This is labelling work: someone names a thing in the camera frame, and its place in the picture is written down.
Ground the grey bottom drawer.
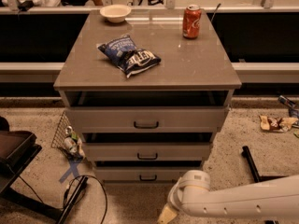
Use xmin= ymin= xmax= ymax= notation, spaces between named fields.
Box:
xmin=93 ymin=167 xmax=198 ymax=182

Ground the grey drawer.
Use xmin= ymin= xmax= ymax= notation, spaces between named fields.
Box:
xmin=65 ymin=107 xmax=228 ymax=133
xmin=93 ymin=167 xmax=198 ymax=182
xmin=82 ymin=143 xmax=211 ymax=161

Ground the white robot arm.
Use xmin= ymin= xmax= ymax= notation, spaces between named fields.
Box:
xmin=157 ymin=170 xmax=299 ymax=224

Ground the grey drawer cabinet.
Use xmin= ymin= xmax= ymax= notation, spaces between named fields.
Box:
xmin=53 ymin=8 xmax=243 ymax=185

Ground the grey top drawer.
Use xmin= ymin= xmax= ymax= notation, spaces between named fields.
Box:
xmin=65 ymin=107 xmax=228 ymax=133

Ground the grey middle drawer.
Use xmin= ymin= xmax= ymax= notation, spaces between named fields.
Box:
xmin=82 ymin=143 xmax=211 ymax=161

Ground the blue kettle chips bag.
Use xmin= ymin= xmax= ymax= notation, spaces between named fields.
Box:
xmin=97 ymin=35 xmax=161 ymax=78

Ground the white green bottle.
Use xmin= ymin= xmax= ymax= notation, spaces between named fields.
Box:
xmin=64 ymin=126 xmax=85 ymax=159

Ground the white bowl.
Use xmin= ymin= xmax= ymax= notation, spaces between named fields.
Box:
xmin=100 ymin=5 xmax=131 ymax=23

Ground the orange soda can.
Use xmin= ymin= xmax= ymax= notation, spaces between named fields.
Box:
xmin=182 ymin=5 xmax=201 ymax=39

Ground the black floor bar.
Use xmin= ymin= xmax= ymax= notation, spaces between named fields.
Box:
xmin=242 ymin=146 xmax=261 ymax=183

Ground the black bar left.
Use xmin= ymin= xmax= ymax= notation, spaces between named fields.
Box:
xmin=55 ymin=176 xmax=88 ymax=224

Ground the brown snack wrapper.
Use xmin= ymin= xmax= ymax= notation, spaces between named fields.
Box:
xmin=259 ymin=115 xmax=298 ymax=133

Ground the black stand base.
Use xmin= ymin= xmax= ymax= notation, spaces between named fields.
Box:
xmin=0 ymin=117 xmax=61 ymax=221

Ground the blue snack packet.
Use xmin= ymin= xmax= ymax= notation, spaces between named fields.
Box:
xmin=278 ymin=95 xmax=299 ymax=118

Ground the wire mesh basket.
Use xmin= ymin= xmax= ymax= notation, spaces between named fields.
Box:
xmin=51 ymin=112 xmax=70 ymax=148

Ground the black cable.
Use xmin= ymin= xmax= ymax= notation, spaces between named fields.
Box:
xmin=63 ymin=175 xmax=108 ymax=224

